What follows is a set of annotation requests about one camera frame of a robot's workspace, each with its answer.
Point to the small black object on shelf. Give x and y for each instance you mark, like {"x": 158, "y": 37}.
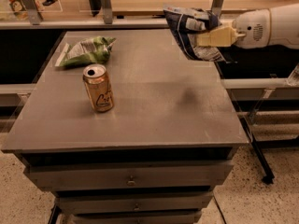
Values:
{"x": 48, "y": 2}

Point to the cabinet drawer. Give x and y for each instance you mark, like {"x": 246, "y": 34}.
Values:
{"x": 165, "y": 217}
{"x": 129, "y": 175}
{"x": 135, "y": 202}

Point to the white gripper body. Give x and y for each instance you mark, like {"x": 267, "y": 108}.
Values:
{"x": 252, "y": 29}

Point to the top cabinet drawer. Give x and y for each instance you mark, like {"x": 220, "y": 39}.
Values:
{"x": 129, "y": 175}

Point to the green chip bag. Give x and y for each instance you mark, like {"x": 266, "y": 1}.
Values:
{"x": 85, "y": 52}

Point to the orange package on shelf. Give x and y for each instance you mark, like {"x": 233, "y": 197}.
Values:
{"x": 20, "y": 10}

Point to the black metal table leg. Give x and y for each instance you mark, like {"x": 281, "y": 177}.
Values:
{"x": 268, "y": 174}

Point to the grey drawer cabinet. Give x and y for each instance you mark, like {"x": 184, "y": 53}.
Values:
{"x": 166, "y": 108}

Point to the blue chip bag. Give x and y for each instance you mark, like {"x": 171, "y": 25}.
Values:
{"x": 185, "y": 24}

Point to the bottom cabinet drawer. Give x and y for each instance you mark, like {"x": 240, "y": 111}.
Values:
{"x": 165, "y": 217}

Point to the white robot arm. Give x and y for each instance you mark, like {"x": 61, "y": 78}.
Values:
{"x": 284, "y": 22}

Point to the middle cabinet drawer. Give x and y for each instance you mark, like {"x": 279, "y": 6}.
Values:
{"x": 135, "y": 202}

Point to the gold soda can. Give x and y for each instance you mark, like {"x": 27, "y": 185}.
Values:
{"x": 98, "y": 87}

